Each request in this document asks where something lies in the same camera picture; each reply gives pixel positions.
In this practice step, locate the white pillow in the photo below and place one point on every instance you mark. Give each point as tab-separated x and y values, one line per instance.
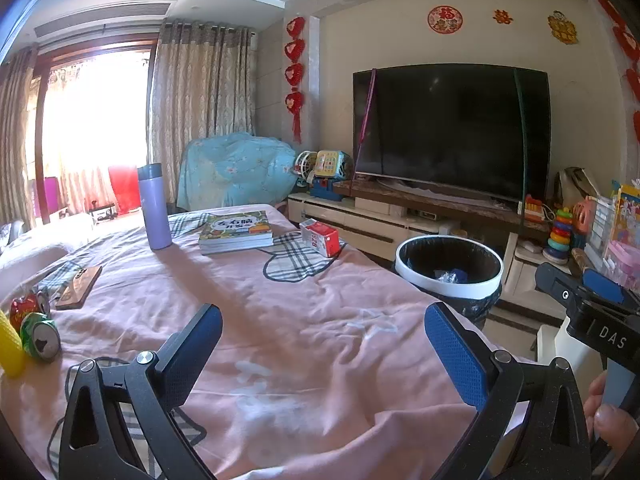
30	265

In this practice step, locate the dark blue snack bag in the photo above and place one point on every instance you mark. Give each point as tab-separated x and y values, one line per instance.
452	276

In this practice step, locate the purple thermos bottle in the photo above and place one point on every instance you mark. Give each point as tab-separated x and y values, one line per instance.
156	205

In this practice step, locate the white TV cabinet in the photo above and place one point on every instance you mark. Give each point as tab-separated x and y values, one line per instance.
370	232

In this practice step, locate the small black table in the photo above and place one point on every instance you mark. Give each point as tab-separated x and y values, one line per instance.
102	210

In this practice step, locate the person's right hand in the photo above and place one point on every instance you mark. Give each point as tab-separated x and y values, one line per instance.
607	422

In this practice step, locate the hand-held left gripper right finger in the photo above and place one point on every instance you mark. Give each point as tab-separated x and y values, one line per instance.
455	355

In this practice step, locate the wooden phone stand board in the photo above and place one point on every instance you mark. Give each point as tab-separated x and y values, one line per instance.
79	287

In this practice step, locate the red can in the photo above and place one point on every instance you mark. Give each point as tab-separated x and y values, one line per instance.
24	314

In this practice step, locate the beige bag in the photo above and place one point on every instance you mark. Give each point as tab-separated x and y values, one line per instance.
577	187

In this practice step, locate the white black trash bin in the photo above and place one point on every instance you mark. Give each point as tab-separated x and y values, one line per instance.
450	255

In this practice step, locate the green can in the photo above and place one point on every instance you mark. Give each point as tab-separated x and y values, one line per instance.
40	337

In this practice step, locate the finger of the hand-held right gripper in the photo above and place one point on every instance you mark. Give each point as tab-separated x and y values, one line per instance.
605	286
557	282

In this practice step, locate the colourful activity cube toy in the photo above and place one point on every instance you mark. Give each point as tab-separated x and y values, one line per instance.
332	164

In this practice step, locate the red chair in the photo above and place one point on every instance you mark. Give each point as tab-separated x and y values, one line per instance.
125	187

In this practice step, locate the red character wall sticker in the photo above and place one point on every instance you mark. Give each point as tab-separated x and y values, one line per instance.
503	17

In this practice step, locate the blue toy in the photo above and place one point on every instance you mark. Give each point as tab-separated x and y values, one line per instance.
326	189

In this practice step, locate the blue floral blanket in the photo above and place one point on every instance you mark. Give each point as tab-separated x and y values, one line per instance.
235	170

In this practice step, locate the gold red wall decoration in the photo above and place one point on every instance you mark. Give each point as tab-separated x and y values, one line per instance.
563	27

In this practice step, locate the green cover picture book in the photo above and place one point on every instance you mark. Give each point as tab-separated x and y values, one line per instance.
235	225

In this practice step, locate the pink plastic box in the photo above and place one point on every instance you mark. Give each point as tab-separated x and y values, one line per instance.
622	262

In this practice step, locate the brown marble TV riser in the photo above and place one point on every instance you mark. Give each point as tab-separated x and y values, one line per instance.
450	205

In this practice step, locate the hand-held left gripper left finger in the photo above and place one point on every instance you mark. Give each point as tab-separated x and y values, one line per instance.
200	340

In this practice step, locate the orange toy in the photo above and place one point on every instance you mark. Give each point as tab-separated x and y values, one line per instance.
534	209

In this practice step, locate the red heart hanging ornament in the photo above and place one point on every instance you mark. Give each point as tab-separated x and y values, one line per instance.
295	60
625	40

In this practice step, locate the pink bedsheet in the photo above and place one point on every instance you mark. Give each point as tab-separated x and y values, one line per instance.
300	340

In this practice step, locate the yellow plastic toy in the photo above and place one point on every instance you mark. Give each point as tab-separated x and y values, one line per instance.
10	350

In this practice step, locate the beige patterned curtain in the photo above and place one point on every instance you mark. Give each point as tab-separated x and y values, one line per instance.
15	135
200	110

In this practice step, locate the black television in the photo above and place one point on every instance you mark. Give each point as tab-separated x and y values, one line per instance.
450	130

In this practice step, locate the white book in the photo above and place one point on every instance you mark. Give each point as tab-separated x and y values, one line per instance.
235	246

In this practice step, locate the white round toy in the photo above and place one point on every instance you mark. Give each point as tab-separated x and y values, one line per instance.
304	165

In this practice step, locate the red white carton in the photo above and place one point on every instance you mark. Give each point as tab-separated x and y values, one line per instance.
317	237

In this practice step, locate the round red wall decoration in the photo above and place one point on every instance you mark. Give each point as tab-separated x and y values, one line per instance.
445	19

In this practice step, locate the colourful toy box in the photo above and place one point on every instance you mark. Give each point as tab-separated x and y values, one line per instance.
615	215

